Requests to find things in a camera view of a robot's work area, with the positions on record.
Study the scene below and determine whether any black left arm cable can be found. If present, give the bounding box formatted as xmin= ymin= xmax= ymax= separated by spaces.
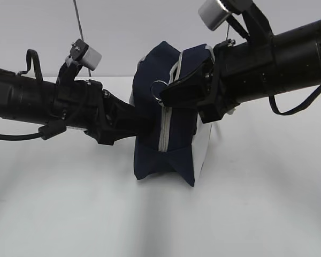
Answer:
xmin=0 ymin=49 xmax=67 ymax=141

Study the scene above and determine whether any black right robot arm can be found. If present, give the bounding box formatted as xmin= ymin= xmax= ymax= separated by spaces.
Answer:
xmin=160 ymin=20 xmax=321 ymax=123

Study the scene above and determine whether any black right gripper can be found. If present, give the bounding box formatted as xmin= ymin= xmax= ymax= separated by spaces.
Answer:
xmin=159 ymin=39 xmax=277 ymax=123

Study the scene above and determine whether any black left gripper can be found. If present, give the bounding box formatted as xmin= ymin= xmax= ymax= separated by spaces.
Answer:
xmin=52 ymin=79 xmax=157 ymax=145

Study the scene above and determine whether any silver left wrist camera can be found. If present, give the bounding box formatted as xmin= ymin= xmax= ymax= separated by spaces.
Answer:
xmin=65 ymin=39 xmax=102 ymax=71

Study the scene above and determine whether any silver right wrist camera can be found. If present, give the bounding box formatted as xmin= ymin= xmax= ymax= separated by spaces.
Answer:
xmin=197 ymin=0 xmax=255 ymax=31

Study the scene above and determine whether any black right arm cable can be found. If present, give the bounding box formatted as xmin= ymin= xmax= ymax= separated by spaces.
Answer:
xmin=269 ymin=82 xmax=321 ymax=116

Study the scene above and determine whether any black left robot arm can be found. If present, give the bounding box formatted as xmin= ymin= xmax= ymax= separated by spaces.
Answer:
xmin=0 ymin=66 xmax=155 ymax=145

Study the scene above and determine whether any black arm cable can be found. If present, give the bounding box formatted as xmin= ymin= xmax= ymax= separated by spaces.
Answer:
xmin=269 ymin=82 xmax=321 ymax=116
xmin=0 ymin=49 xmax=67 ymax=141

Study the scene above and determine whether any navy blue lunch bag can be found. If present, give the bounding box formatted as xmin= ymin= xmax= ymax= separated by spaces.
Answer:
xmin=130 ymin=41 xmax=215 ymax=186

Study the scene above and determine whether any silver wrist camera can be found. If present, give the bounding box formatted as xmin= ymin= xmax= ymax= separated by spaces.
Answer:
xmin=65 ymin=39 xmax=102 ymax=71
xmin=197 ymin=0 xmax=255 ymax=31

